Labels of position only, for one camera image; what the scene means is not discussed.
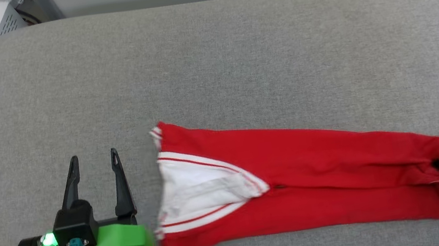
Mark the red white basketball jersey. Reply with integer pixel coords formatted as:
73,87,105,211
138,77,439,246

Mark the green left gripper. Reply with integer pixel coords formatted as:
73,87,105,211
0,143,155,246

